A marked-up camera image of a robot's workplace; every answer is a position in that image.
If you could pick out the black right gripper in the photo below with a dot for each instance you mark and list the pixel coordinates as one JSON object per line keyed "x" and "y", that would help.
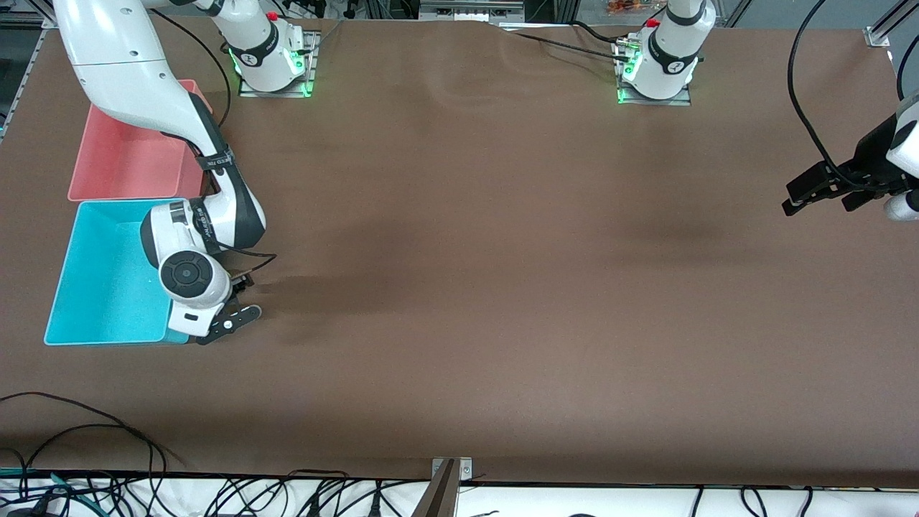
{"x": 238, "y": 285}

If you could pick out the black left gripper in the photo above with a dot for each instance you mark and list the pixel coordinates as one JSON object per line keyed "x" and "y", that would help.
{"x": 868, "y": 160}

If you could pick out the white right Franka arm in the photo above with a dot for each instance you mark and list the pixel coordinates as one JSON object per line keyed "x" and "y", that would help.
{"x": 122, "y": 64}

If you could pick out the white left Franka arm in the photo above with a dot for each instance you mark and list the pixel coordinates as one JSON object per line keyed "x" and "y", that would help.
{"x": 668, "y": 50}

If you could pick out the blue plastic bin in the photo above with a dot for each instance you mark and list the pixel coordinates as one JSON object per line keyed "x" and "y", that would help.
{"x": 100, "y": 273}

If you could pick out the pink plastic bin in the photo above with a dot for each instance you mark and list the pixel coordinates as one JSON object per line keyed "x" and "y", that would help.
{"x": 122, "y": 169}

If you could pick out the brown table cover sheet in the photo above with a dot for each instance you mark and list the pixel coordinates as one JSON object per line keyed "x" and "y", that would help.
{"x": 459, "y": 287}

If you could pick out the orange objects behind table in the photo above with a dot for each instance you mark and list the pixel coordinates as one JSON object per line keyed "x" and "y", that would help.
{"x": 632, "y": 6}

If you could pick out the grey metal bar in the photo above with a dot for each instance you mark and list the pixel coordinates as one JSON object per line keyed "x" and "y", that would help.
{"x": 439, "y": 499}

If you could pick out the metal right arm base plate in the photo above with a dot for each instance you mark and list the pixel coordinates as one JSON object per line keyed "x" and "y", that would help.
{"x": 276, "y": 94}

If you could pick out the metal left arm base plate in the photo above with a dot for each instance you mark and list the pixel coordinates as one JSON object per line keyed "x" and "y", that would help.
{"x": 653, "y": 102}

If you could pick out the small silver metal bracket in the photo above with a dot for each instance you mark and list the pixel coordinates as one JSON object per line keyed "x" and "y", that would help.
{"x": 467, "y": 470}

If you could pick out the aluminium frame profile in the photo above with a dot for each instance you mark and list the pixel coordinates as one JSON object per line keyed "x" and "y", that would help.
{"x": 470, "y": 11}

